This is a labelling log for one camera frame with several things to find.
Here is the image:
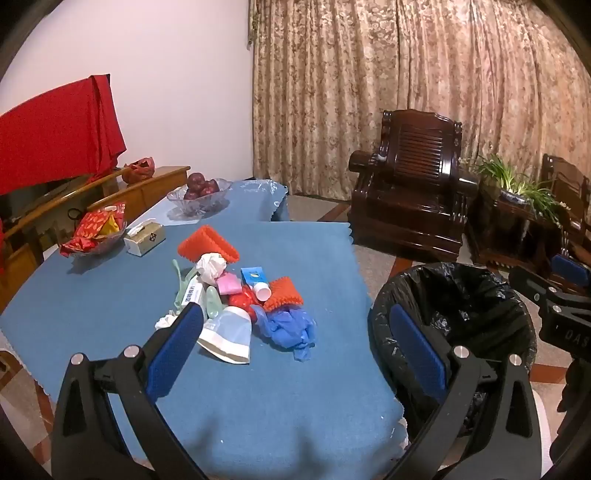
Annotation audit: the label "blue white tube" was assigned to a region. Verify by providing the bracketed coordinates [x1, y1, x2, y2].
[240, 267, 272, 301]

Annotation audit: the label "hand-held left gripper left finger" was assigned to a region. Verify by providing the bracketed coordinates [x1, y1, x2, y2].
[51, 302, 209, 480]

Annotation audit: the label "beige patterned curtain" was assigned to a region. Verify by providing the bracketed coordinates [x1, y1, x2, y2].
[247, 0, 591, 204]

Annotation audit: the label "black television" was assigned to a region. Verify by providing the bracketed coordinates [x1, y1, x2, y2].
[0, 178, 95, 220]

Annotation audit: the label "knotted red plastic bag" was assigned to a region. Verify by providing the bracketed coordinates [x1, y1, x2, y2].
[228, 285, 264, 319]

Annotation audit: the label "white trash bin black liner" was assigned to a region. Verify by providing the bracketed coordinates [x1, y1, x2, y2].
[368, 261, 553, 480]

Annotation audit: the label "glass candy dish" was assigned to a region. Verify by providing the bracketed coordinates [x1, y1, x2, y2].
[69, 228, 126, 259]

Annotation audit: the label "large orange foam fruit net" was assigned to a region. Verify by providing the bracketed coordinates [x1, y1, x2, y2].
[178, 224, 241, 263]

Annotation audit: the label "small red plastic bag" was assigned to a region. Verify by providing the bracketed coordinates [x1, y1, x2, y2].
[121, 157, 156, 184]

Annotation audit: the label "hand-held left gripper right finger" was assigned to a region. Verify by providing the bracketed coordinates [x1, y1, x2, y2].
[383, 304, 553, 480]

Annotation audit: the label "blue disposable gloves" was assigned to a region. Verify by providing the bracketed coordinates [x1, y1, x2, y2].
[252, 305, 319, 363]

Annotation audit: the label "potted green plant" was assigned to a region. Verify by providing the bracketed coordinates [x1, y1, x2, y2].
[464, 154, 563, 223]

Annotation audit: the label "small orange foam fruit net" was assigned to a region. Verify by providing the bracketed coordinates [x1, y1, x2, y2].
[263, 277, 304, 313]

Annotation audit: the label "wooden television cabinet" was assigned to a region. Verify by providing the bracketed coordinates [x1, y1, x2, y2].
[0, 165, 191, 315]

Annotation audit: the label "dark wooden armchair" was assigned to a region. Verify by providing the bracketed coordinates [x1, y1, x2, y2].
[348, 109, 481, 264]
[540, 154, 591, 259]

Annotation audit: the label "light green plastic utensil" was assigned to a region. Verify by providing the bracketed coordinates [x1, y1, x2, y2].
[172, 259, 186, 315]
[205, 285, 223, 320]

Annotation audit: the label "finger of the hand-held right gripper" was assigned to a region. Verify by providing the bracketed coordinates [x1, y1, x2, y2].
[508, 264, 563, 309]
[550, 253, 591, 292]

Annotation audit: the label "dark wooden side table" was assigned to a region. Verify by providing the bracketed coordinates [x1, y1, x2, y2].
[465, 178, 570, 278]

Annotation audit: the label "white tissue box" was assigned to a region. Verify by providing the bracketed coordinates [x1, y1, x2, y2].
[124, 220, 166, 257]

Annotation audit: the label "pink small packet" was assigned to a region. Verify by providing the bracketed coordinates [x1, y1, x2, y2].
[217, 272, 243, 296]

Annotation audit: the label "glass fruit bowl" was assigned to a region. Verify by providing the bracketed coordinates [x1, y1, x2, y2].
[166, 179, 233, 220]

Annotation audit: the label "red cloth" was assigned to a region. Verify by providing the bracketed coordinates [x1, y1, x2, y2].
[0, 74, 127, 197]

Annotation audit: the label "white blue paper cup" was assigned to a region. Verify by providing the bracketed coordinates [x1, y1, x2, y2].
[198, 307, 252, 365]

